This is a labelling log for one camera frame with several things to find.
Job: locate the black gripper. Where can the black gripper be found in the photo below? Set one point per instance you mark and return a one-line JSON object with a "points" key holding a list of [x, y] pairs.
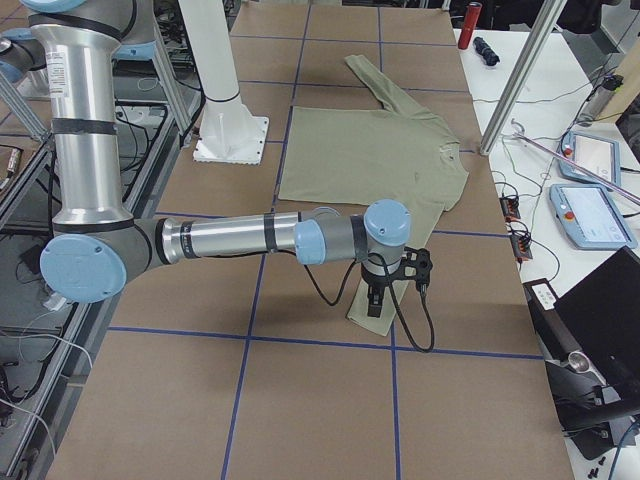
{"points": [[374, 283]]}

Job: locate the olive green long-sleeve shirt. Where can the olive green long-sleeve shirt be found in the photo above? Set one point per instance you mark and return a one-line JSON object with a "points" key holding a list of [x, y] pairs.
{"points": [[402, 151]]}

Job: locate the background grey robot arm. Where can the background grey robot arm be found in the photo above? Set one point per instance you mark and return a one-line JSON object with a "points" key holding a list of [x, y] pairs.
{"points": [[23, 56]]}

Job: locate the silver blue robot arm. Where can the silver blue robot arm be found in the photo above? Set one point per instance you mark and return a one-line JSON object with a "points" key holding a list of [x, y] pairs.
{"points": [[106, 233]]}

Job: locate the black labelled box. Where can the black labelled box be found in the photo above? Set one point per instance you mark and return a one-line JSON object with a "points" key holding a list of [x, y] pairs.
{"points": [[543, 293]]}

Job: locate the black laptop computer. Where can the black laptop computer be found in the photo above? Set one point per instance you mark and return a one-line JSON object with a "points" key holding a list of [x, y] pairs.
{"points": [[599, 318]]}

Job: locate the metal reacher grabber stick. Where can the metal reacher grabber stick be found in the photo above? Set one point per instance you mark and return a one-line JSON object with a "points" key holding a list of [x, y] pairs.
{"points": [[570, 169]]}

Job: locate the near blue teach pendant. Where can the near blue teach pendant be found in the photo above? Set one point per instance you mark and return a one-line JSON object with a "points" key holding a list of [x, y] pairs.
{"points": [[589, 217]]}

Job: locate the blue teach pendant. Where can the blue teach pendant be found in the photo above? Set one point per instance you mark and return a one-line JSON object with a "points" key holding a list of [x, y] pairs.
{"points": [[589, 217], [596, 154]]}

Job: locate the far blue teach pendant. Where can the far blue teach pendant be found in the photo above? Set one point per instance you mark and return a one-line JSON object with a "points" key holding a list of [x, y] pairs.
{"points": [[596, 154]]}

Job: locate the folded dark blue umbrella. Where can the folded dark blue umbrella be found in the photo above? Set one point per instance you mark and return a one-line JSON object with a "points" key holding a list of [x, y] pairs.
{"points": [[484, 50]]}

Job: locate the red cylindrical tube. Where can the red cylindrical tube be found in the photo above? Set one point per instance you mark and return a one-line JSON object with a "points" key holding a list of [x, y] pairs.
{"points": [[470, 20]]}

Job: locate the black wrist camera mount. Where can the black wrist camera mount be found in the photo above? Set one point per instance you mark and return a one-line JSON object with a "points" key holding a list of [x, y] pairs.
{"points": [[416, 265]]}

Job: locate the white pedestal column base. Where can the white pedestal column base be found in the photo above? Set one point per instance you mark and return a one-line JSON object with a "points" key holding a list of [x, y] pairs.
{"points": [[228, 132]]}

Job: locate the aluminium frame post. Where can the aluminium frame post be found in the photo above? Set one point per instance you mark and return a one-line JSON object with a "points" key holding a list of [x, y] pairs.
{"points": [[536, 40]]}

